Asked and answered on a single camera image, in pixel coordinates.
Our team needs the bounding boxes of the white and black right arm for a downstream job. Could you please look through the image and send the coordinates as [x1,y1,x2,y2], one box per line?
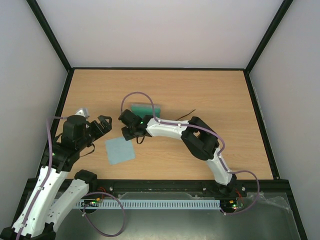
[118,109,237,196]

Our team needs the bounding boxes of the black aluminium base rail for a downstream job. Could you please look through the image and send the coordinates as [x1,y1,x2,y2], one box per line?
[24,177,291,198]

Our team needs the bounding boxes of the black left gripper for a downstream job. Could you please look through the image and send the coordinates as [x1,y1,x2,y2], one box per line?
[77,115,113,151]

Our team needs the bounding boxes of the black round sunglasses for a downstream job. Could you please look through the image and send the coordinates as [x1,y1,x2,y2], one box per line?
[174,108,197,121]

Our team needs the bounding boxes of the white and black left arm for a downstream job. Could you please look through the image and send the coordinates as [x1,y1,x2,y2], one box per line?
[0,113,112,240]

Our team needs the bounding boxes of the light blue slotted cable duct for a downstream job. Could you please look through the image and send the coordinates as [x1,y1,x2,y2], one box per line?
[73,199,221,210]

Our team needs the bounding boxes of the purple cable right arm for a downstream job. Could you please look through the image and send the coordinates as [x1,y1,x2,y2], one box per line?
[120,91,261,216]

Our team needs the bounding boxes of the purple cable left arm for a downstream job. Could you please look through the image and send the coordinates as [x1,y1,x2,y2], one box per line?
[14,116,70,240]

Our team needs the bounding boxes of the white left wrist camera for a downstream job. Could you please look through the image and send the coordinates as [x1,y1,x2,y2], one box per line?
[75,107,90,119]

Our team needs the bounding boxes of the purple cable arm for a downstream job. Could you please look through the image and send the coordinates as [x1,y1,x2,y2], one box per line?
[120,91,261,216]
[14,116,70,240]

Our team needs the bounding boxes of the purple cable loop front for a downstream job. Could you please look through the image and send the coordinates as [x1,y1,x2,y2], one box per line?
[81,191,126,237]

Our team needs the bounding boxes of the black enclosure frame post left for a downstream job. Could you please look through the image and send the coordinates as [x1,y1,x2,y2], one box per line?
[26,0,72,72]

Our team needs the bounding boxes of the black enclosure frame post right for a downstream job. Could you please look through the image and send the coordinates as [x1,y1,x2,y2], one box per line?
[244,0,294,75]

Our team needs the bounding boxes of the light blue cleaning cloth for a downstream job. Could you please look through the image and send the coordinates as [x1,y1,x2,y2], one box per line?
[105,137,136,165]

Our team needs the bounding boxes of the grey felt glasses case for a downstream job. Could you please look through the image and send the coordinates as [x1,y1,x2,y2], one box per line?
[130,103,161,118]

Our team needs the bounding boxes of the black enclosure frame post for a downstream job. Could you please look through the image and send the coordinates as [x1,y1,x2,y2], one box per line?
[244,0,294,75]
[26,0,72,72]

